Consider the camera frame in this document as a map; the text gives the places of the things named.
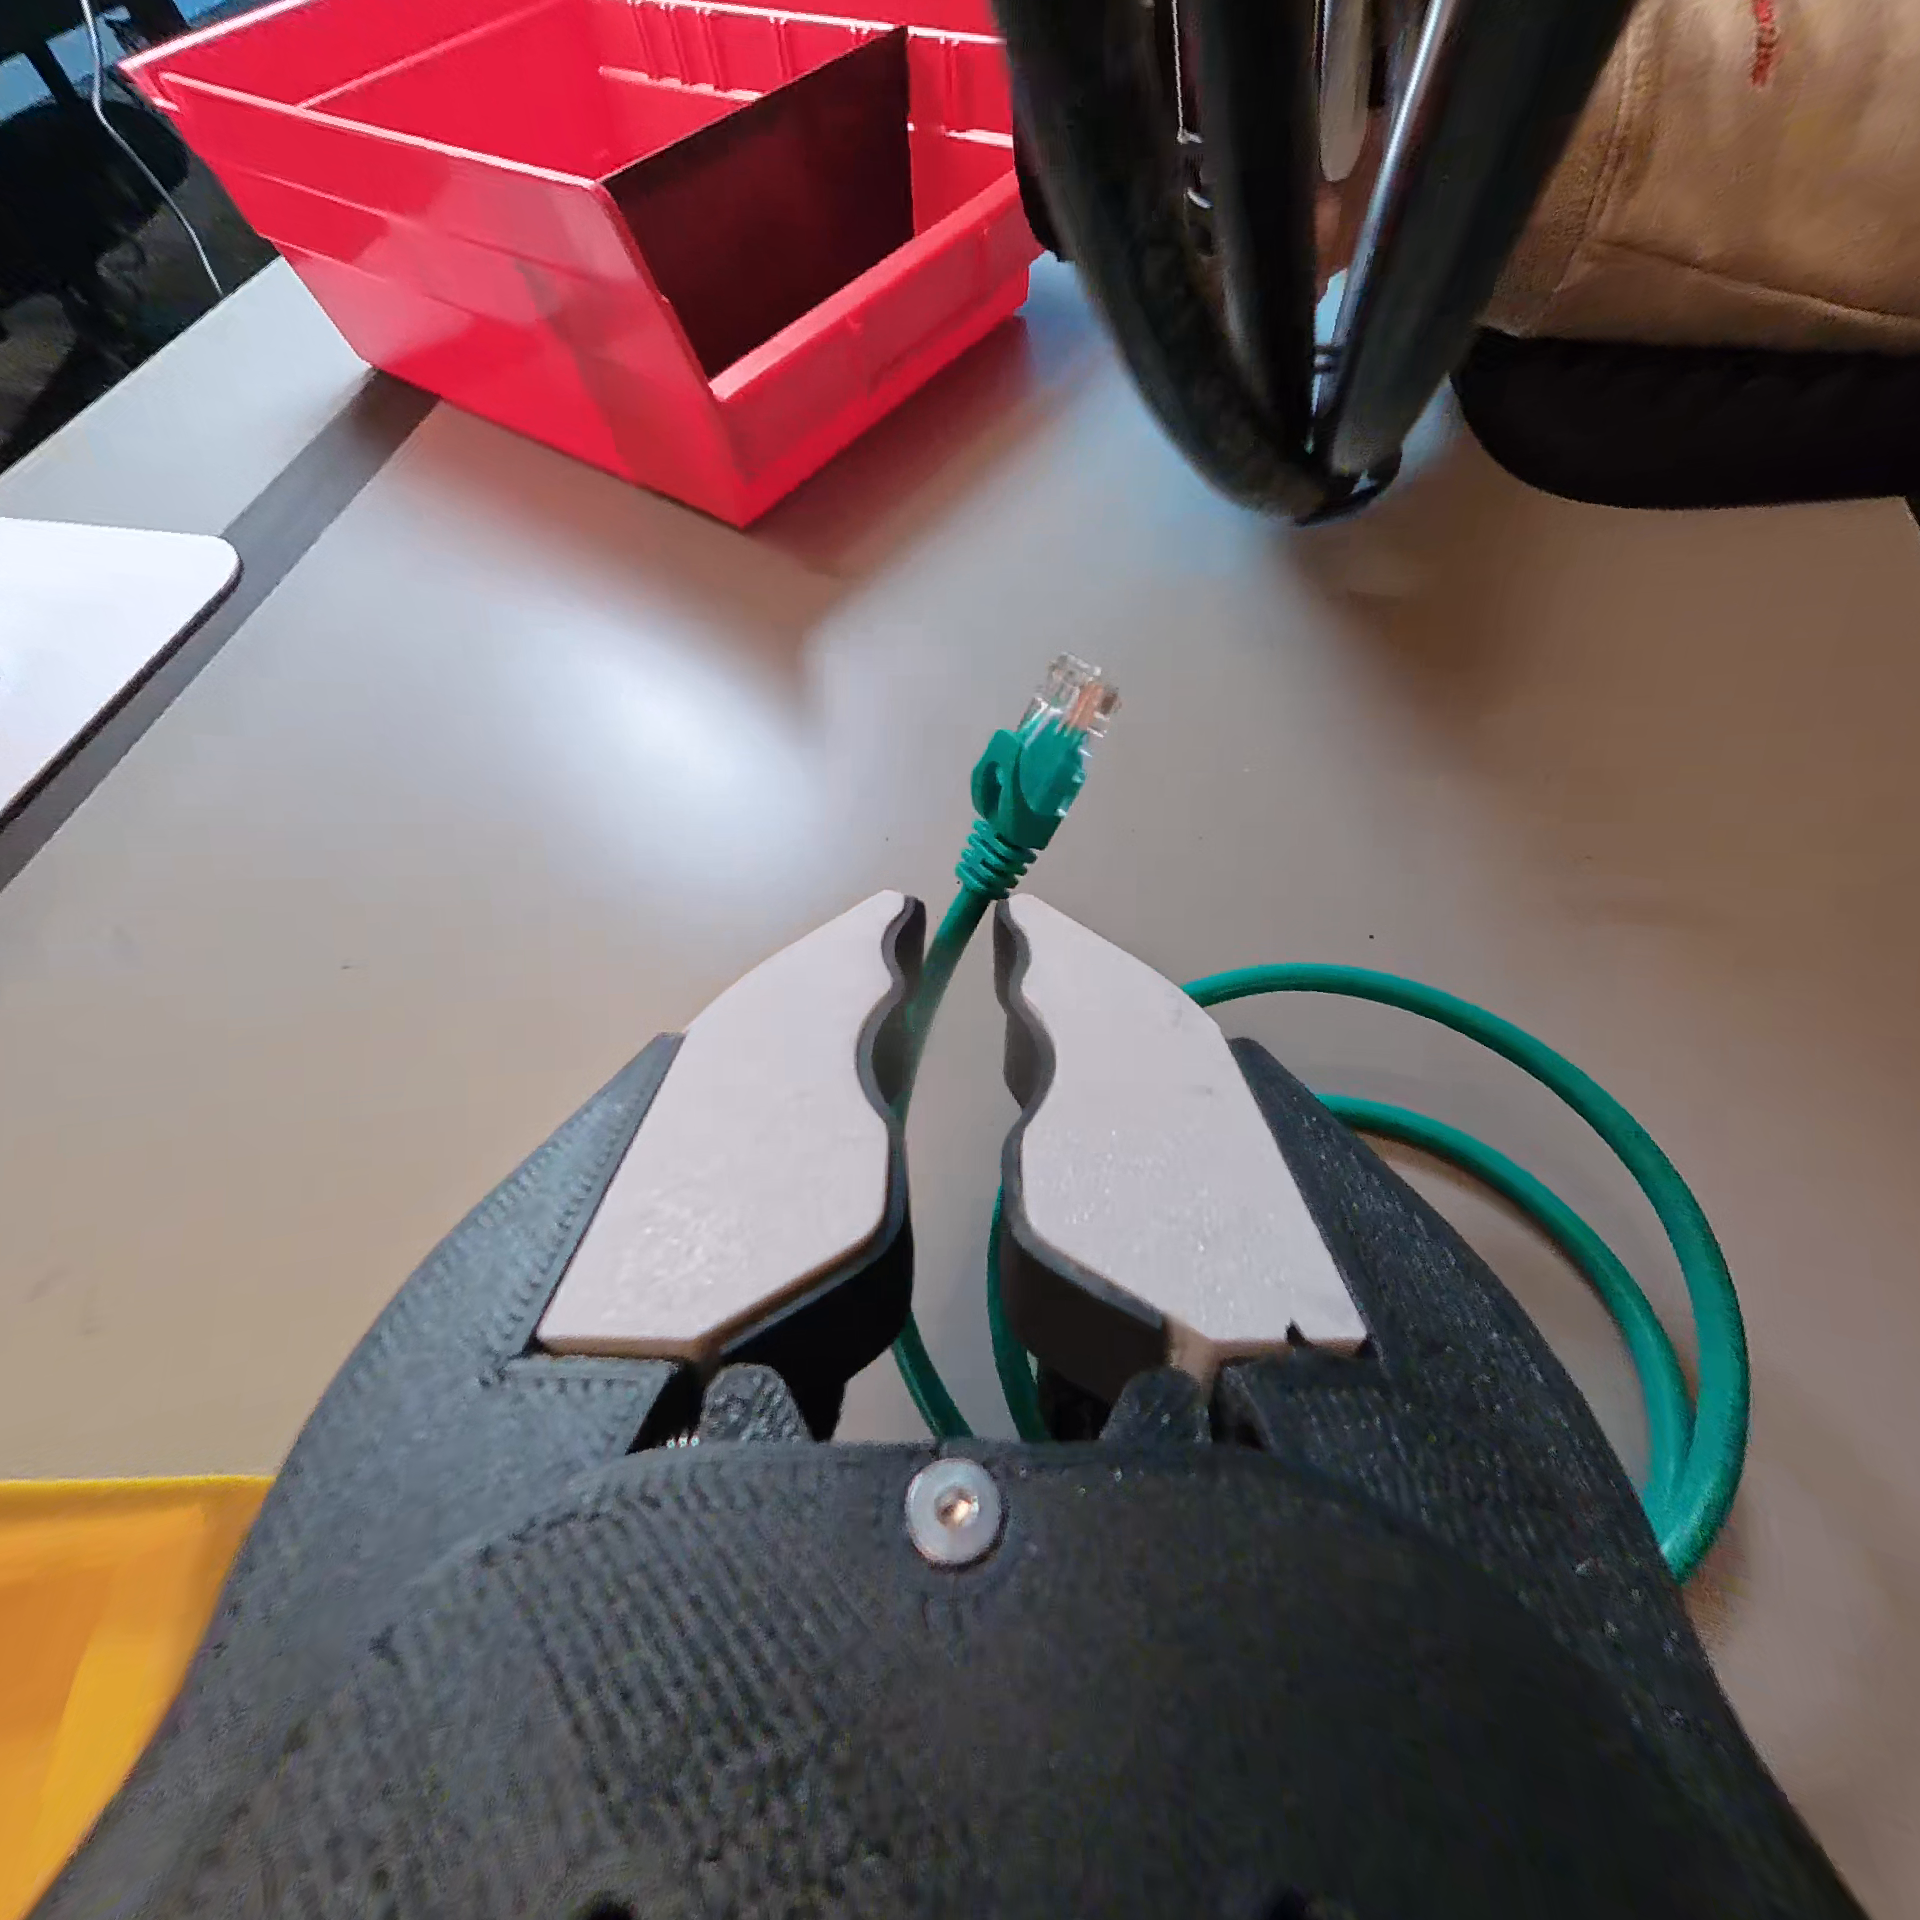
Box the green ethernet cable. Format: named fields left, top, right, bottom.
left=890, top=652, right=1754, bottom=1587

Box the black ethernet cable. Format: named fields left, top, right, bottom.
left=1201, top=0, right=1630, bottom=528

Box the black chair armrest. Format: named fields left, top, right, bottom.
left=1452, top=334, right=1920, bottom=528

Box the red plastic bin with divider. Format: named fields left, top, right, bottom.
left=116, top=0, right=1041, bottom=530

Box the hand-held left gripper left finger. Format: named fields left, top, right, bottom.
left=535, top=886, right=925, bottom=1364

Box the yellow plastic bin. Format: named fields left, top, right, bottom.
left=0, top=1475, right=274, bottom=1920

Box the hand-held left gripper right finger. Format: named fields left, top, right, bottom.
left=990, top=894, right=1373, bottom=1369

